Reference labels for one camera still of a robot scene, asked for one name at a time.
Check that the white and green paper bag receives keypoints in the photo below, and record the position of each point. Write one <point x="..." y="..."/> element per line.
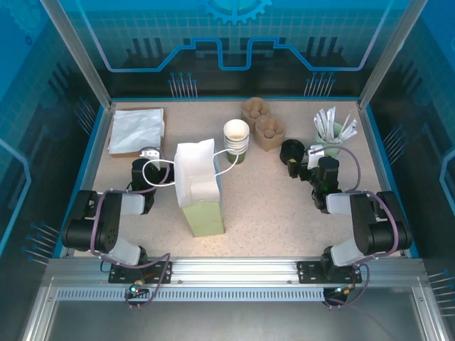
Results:
<point x="204" y="213"/>

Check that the stack of black cup lids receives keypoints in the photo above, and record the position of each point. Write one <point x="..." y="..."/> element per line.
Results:
<point x="292" y="149"/>

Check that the mint green holder cup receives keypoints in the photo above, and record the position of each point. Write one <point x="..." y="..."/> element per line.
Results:
<point x="332" y="152"/>

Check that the white wrapped stir stick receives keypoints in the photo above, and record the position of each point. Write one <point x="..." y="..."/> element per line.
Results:
<point x="331" y="115"/>
<point x="317" y="122"/>
<point x="352" y="128"/>
<point x="322" y="119"/>
<point x="346" y="122"/>

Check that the stack of white napkins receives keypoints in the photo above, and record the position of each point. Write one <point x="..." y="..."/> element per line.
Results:
<point x="135" y="128"/>

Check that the power connector with LED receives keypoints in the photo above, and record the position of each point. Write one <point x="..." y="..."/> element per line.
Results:
<point x="136" y="289"/>
<point x="341" y="290"/>

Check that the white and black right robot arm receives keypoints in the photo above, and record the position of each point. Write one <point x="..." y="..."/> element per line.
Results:
<point x="366" y="220"/>

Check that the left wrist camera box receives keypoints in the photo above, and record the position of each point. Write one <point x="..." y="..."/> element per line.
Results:
<point x="149" y="153"/>

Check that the aluminium mounting rail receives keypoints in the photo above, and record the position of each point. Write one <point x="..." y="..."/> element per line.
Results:
<point x="234" y="270"/>

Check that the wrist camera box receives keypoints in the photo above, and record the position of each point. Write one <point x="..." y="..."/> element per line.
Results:
<point x="314" y="156"/>
<point x="149" y="153"/>

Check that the stack of paper cups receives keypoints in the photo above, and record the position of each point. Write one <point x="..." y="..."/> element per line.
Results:
<point x="235" y="133"/>

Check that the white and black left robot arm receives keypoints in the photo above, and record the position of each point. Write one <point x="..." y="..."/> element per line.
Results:
<point x="106" y="227"/>

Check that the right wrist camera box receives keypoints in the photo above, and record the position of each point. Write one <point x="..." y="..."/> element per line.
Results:
<point x="314" y="156"/>

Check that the aluminium frame post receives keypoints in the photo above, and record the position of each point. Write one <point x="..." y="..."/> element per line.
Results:
<point x="385" y="60"/>
<point x="85" y="60"/>

